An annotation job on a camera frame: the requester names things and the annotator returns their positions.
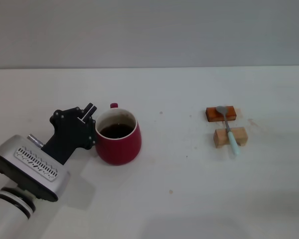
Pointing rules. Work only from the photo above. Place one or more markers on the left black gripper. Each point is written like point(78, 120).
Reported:
point(67, 137)

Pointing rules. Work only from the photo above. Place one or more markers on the red ceramic coffee cup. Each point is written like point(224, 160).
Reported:
point(118, 152)

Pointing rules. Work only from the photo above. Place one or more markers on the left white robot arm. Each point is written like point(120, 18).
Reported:
point(7, 219)

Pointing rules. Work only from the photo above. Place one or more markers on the orange-brown wooden block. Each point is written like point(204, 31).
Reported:
point(214, 116)

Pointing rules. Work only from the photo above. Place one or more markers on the light wooden arch block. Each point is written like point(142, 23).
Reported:
point(220, 138)

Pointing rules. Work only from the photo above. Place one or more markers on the left wrist camera housing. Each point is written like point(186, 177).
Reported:
point(27, 174)

